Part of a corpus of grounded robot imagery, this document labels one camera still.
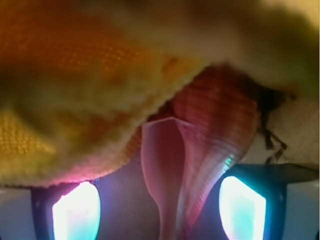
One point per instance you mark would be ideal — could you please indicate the yellow terry cloth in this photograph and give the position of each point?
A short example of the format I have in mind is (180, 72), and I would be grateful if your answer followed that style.
(79, 77)

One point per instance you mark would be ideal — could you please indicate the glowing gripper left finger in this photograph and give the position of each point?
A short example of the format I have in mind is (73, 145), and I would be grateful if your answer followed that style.
(68, 211)

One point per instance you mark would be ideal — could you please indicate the orange spiral sea shell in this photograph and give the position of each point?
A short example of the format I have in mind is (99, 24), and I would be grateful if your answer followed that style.
(201, 133)

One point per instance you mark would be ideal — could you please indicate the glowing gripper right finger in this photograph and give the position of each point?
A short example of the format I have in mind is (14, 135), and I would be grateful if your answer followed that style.
(270, 202)

